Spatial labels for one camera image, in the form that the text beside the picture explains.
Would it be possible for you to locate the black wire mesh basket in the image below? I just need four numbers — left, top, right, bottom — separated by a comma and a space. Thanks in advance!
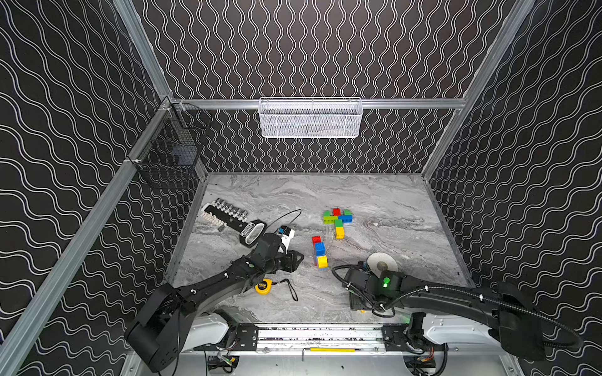
134, 98, 214, 191

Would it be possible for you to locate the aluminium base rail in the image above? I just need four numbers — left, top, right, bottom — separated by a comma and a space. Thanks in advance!
135, 323, 509, 354

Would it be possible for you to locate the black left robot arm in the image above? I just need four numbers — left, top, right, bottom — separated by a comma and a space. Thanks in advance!
125, 233, 305, 373

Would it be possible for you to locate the yellow square lego brick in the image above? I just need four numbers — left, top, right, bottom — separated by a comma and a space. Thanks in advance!
335, 227, 345, 239

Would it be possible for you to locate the white wire mesh basket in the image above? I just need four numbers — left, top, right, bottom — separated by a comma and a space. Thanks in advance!
258, 97, 364, 139

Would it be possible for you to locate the yellow tape measure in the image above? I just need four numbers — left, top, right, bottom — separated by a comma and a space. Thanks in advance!
255, 279, 273, 295

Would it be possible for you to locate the yellow small lego brick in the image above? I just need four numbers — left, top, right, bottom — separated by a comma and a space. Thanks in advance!
316, 255, 329, 269

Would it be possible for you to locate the white tape roll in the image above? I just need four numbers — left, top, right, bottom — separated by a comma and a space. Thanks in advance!
366, 252, 398, 277

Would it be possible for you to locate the black socket set holder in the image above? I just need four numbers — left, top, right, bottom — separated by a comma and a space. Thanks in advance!
200, 198, 267, 248

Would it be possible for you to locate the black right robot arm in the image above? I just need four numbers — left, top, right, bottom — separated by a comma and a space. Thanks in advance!
332, 263, 584, 361

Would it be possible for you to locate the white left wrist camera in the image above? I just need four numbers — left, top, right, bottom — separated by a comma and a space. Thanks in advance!
276, 226, 295, 254

